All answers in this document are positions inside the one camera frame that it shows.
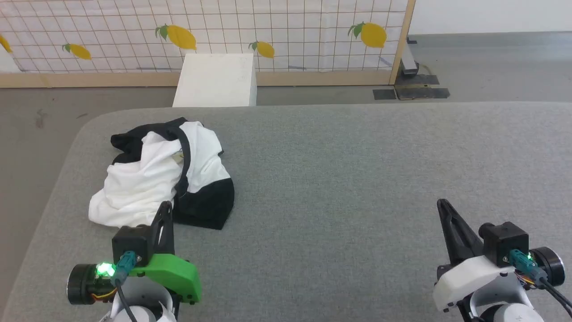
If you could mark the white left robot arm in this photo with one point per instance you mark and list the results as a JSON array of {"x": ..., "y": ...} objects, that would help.
[{"x": 143, "y": 306}]

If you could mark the small black floor plate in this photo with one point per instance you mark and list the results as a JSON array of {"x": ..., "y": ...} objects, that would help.
[{"x": 384, "y": 94}]

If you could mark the lemon print partition screen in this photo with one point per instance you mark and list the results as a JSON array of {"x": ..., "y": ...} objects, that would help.
[{"x": 290, "y": 31}]

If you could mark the grey metal partition foot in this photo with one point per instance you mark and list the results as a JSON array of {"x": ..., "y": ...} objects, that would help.
[{"x": 409, "y": 62}]

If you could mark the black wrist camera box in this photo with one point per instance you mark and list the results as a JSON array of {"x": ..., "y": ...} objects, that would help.
[
  {"x": 132, "y": 243},
  {"x": 505, "y": 241}
]

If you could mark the black and white t-shirt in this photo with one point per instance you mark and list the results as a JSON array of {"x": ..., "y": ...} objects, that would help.
[{"x": 147, "y": 179}]

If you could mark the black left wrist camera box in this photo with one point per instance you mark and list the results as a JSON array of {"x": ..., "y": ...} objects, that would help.
[{"x": 132, "y": 243}]

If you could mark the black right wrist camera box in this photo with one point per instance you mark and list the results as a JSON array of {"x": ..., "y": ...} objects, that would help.
[{"x": 505, "y": 241}]

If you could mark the large black floor plate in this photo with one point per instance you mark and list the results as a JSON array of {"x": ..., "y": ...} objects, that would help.
[{"x": 420, "y": 91}]

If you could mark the white rectangular box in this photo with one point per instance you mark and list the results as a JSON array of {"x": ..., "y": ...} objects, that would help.
[{"x": 216, "y": 80}]

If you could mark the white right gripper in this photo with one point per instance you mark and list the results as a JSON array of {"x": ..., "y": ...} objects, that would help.
[{"x": 469, "y": 277}]

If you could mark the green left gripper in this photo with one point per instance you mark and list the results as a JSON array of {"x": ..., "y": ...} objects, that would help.
[{"x": 174, "y": 275}]

